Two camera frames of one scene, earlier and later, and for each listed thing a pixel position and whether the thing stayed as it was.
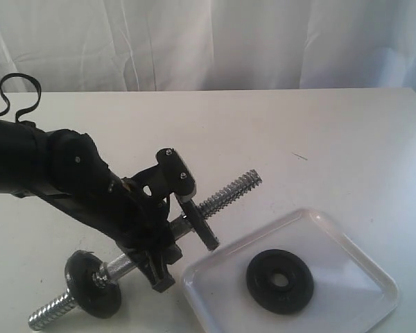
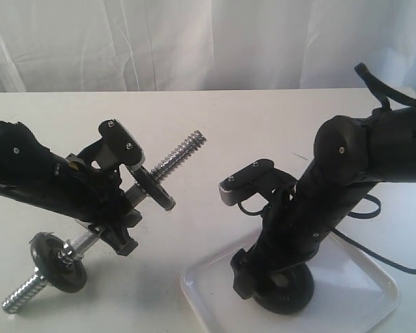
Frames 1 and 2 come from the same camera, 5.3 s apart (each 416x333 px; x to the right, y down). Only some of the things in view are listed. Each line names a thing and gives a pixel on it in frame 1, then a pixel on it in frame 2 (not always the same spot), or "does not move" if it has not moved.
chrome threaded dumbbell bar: x=177 y=228 to x=134 y=195
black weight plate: x=104 y=302 to x=46 y=251
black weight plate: x=286 y=300 does not move
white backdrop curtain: x=185 y=45 does not move
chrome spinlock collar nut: x=100 y=278 to x=66 y=254
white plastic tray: x=351 y=291 does not move
